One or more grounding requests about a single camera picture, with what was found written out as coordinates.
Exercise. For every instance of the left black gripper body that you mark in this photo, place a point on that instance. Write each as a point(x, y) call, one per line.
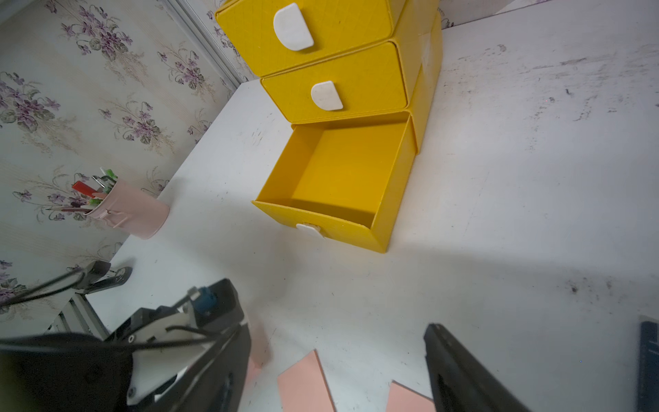
point(215, 382)

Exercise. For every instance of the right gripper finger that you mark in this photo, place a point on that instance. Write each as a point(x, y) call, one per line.
point(459, 381)

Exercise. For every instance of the pink sticky pad large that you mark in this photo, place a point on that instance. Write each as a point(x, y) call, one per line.
point(303, 387)

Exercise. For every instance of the yellow plastic drawer cabinet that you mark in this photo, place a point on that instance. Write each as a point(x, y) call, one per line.
point(355, 80)

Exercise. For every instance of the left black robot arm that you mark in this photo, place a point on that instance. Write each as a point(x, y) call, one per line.
point(75, 372)

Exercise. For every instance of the pink pen holder cup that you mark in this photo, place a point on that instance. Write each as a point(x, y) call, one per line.
point(119, 205)

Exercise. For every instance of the dark blue book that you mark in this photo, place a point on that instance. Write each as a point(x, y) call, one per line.
point(647, 389)

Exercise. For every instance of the aluminium mounting rail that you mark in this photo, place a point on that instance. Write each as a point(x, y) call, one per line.
point(78, 316)

